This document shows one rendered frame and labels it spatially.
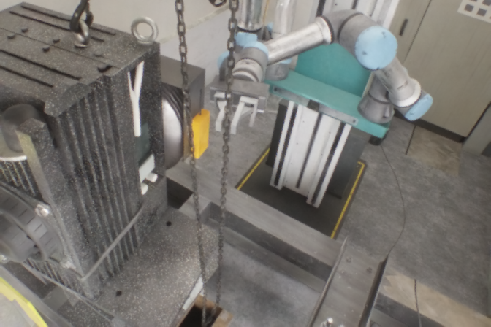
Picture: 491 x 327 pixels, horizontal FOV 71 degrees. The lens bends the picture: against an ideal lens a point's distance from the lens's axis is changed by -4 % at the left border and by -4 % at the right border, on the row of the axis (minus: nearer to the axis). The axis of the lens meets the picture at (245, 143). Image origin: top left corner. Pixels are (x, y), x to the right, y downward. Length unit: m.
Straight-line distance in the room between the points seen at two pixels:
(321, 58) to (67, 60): 1.13
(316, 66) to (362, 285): 0.99
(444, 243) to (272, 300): 1.38
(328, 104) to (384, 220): 1.47
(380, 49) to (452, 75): 2.52
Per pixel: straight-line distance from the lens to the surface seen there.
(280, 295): 2.32
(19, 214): 0.97
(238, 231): 1.97
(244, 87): 0.83
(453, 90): 3.66
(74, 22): 0.94
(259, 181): 2.37
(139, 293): 1.30
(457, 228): 3.18
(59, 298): 1.62
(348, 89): 1.73
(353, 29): 1.14
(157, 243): 1.38
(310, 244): 1.74
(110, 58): 0.93
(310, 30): 1.17
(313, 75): 1.76
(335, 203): 2.39
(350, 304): 1.64
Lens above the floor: 2.07
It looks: 42 degrees down
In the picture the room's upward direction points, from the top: 9 degrees clockwise
